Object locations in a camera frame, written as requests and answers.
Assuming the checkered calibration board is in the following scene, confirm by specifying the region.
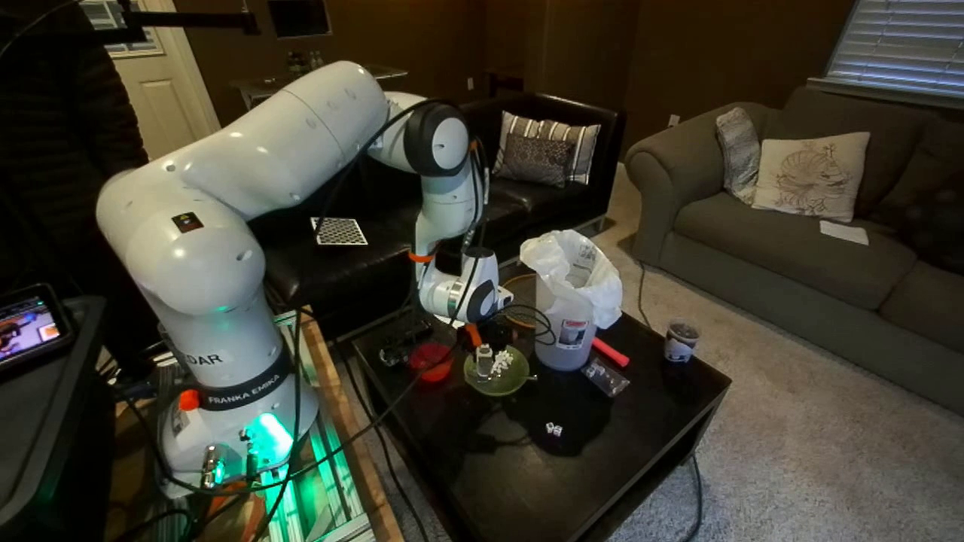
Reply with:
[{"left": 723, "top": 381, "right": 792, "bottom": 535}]
[{"left": 310, "top": 217, "right": 369, "bottom": 247}]

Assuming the black leather sofa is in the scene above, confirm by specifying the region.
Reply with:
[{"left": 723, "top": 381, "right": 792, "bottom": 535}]
[{"left": 249, "top": 92, "right": 627, "bottom": 341}]

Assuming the person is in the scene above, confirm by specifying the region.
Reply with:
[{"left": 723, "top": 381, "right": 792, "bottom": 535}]
[{"left": 0, "top": 0, "right": 160, "bottom": 377}]

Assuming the cup with dark lid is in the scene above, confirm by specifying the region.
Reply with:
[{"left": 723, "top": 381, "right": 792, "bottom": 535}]
[{"left": 664, "top": 318, "right": 702, "bottom": 364}]

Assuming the striped pillow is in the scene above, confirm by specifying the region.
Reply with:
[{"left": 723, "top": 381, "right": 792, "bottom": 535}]
[{"left": 493, "top": 111, "right": 603, "bottom": 186}]

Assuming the grey fabric sofa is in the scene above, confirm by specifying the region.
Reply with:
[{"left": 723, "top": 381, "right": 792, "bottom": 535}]
[{"left": 624, "top": 84, "right": 964, "bottom": 417}]

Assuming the bucket with white plastic bag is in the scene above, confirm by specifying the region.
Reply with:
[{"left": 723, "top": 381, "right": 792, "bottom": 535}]
[{"left": 519, "top": 229, "right": 624, "bottom": 373}]

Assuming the clear plastic packet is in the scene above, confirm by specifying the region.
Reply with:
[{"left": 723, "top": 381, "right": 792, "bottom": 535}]
[{"left": 581, "top": 358, "right": 631, "bottom": 397}]

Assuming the cream pillow with print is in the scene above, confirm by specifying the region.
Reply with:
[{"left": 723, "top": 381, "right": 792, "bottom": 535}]
[{"left": 751, "top": 131, "right": 872, "bottom": 224}]

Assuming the white door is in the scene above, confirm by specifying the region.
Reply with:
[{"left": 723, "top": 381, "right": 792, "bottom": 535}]
[{"left": 79, "top": 0, "right": 221, "bottom": 161}]

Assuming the white paper sheet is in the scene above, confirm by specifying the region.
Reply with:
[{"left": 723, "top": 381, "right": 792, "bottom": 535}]
[{"left": 819, "top": 219, "right": 871, "bottom": 246}]

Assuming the tablet with lit screen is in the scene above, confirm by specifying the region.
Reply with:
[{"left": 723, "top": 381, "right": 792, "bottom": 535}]
[{"left": 0, "top": 283, "right": 75, "bottom": 371}]

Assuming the red bowl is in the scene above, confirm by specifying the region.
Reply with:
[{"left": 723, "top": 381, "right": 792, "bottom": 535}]
[{"left": 409, "top": 343, "right": 455, "bottom": 384}]

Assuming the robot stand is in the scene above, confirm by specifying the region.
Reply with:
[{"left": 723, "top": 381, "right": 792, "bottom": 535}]
[{"left": 105, "top": 307, "right": 405, "bottom": 542}]

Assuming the dark monitor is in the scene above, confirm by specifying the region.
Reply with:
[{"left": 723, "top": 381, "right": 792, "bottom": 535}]
[{"left": 267, "top": 0, "right": 333, "bottom": 40}]

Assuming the grey patterned pillow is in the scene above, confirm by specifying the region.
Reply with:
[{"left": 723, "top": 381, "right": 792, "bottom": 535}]
[{"left": 715, "top": 107, "right": 762, "bottom": 206}]

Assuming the dark patterned pillow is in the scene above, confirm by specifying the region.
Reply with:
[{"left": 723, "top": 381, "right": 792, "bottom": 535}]
[{"left": 496, "top": 133, "right": 575, "bottom": 190}]

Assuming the green plate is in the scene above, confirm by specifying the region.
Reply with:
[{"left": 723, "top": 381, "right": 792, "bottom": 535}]
[{"left": 463, "top": 344, "right": 532, "bottom": 397}]

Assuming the black cable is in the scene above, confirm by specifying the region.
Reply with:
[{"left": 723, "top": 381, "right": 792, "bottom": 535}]
[{"left": 636, "top": 260, "right": 706, "bottom": 542}]

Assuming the window with blinds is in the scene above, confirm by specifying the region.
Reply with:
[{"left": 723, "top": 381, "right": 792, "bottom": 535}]
[{"left": 807, "top": 0, "right": 964, "bottom": 106}]

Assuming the black remote controller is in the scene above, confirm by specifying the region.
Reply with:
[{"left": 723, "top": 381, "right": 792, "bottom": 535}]
[{"left": 379, "top": 315, "right": 435, "bottom": 368}]

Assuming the red cylinder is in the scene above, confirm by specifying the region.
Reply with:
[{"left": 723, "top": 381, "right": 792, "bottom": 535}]
[{"left": 591, "top": 337, "right": 631, "bottom": 369}]

